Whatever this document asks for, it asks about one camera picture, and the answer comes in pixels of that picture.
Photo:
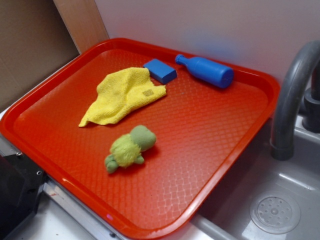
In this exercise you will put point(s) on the yellow cloth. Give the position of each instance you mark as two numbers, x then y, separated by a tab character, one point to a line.
121	93

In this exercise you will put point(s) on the red plastic tray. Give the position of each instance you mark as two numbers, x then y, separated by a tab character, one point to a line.
201	130

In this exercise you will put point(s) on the green plush turtle toy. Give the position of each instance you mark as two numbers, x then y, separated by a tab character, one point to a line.
127	149

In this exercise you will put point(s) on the blue rectangular block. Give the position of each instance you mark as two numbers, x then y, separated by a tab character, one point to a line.
160	71

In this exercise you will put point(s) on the blue plastic bottle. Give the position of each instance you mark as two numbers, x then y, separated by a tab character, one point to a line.
206	70

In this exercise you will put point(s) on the grey curved faucet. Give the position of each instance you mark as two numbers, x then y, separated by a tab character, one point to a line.
291	99

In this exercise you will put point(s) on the grey toy sink basin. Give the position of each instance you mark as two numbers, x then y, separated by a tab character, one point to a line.
225	213

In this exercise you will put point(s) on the round sink drain strainer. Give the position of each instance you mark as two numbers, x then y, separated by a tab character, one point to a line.
274	212

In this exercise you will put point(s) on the brown cardboard panel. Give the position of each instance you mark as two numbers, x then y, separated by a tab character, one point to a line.
34	43

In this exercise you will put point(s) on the black box bottom left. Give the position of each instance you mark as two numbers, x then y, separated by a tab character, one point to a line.
21	186

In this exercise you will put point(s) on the black faucet handle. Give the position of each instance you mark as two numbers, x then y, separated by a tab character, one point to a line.
311	100

